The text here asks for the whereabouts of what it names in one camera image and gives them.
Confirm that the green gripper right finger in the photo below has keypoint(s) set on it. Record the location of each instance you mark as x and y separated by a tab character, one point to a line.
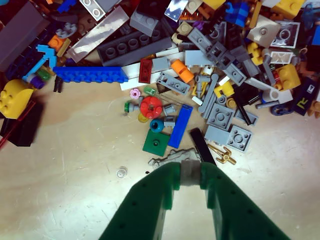
232	212

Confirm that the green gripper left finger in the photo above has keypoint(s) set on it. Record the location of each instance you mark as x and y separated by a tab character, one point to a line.
147	207

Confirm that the gold Lego weapon piece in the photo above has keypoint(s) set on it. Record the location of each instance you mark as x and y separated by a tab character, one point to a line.
225	156

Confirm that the light grey jagged Lego piece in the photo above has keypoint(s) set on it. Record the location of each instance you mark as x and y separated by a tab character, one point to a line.
180	156

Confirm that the green square Lego plate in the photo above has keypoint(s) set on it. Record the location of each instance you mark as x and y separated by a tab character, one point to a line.
156	143

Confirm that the black long Lego tile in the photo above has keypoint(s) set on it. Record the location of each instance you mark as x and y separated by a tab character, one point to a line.
201	145

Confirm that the grey square Lego plate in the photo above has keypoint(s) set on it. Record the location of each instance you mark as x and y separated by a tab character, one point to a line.
239	138
220	116

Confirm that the grey smooth Lego brick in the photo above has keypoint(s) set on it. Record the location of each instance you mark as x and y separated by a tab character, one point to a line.
216	135

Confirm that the teal round Lego piece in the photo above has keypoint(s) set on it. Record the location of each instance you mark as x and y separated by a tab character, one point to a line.
156	125

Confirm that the blue long Lego tile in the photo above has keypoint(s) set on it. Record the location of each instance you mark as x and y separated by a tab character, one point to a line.
180	126

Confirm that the small grey Lego clip brick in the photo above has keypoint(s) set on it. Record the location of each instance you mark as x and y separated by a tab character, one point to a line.
169	121
169	109

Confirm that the yellow clear round Lego stud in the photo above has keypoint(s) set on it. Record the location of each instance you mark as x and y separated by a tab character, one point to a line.
142	118

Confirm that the black Lego bar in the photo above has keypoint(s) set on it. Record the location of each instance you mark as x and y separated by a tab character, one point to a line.
243	113

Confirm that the red round Lego plate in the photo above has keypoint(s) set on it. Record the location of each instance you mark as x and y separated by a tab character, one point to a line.
151	107

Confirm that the green and grey Lego stud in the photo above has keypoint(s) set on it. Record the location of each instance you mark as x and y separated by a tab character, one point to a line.
130	107

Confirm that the grey Lego bar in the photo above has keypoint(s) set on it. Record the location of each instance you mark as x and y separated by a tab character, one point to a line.
267	104

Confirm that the pink flower Lego stud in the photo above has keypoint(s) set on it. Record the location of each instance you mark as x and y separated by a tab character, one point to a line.
134	93

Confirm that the small white Lego piece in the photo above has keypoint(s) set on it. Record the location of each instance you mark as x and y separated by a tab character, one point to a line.
197	100

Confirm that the grey long Lego lever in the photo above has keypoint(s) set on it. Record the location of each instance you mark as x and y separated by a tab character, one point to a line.
209	96

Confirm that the small yellow Lego clip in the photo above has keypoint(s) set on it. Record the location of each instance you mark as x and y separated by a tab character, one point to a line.
225	89

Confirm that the grey Lego plate with slots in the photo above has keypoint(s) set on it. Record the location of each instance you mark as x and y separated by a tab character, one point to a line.
173	83

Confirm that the white Lego wedge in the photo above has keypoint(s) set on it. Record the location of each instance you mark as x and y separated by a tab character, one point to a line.
262	87

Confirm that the white long Lego tile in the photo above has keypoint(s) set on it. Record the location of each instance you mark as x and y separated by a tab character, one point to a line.
131	75

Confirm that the dark printed Lego tile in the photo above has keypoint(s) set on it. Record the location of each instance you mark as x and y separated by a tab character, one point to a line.
305	97

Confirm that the dark red Lego plate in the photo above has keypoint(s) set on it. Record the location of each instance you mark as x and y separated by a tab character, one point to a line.
145	70

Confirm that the orange cylinder Lego piece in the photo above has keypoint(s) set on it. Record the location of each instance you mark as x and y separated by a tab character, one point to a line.
182	70

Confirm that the light grey square Lego tile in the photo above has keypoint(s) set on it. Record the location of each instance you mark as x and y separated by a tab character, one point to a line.
161	64

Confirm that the blue long Lego plate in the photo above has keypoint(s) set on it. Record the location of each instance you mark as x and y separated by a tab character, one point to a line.
90	74

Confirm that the large black Lego brick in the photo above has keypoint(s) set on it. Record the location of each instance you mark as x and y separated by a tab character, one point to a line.
25	130

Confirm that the small black Lego clip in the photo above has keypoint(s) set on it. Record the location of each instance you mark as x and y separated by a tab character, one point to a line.
58	84

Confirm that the clear red Lego bar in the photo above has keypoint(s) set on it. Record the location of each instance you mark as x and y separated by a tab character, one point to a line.
15	127

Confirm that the light grey Lego panel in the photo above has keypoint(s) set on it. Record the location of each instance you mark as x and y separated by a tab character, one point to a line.
198	58

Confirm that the dark grey long Lego brick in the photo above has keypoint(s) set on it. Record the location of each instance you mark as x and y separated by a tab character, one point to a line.
132	48

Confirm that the yellow curved Lego piece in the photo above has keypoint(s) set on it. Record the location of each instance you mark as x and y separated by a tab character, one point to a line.
255	53

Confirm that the purple Lego piece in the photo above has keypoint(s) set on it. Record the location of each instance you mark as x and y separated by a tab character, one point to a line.
37	82

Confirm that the green round Lego stud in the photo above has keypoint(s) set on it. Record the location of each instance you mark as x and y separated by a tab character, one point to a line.
44	74

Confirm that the large yellow rounded Lego brick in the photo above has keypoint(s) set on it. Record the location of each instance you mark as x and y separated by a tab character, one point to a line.
13	98

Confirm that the clear long Lego panel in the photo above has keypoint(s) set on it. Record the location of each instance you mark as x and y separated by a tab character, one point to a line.
97	33

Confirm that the white Lego slope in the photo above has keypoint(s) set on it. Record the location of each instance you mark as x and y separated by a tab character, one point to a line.
262	32

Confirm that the tan single-stud Lego plate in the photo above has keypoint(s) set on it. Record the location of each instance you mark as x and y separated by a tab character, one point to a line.
184	28

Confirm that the light blue Lego piece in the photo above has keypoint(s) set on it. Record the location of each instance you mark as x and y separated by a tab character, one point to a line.
47	53

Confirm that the clear square Lego plate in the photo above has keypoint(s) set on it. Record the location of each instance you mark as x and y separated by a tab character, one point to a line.
286	35

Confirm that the small orange Lego piece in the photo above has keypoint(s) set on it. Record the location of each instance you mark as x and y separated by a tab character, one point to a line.
55	43

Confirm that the blue Lego brick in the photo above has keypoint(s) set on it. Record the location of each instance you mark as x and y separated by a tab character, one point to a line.
237	13

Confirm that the clear blue Lego tile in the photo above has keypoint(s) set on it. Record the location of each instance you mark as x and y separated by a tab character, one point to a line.
176	10

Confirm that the white two-stud Lego plate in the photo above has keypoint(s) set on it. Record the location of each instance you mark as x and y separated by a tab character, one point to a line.
93	9

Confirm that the large grey Lego slope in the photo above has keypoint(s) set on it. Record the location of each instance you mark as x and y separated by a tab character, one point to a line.
20	32

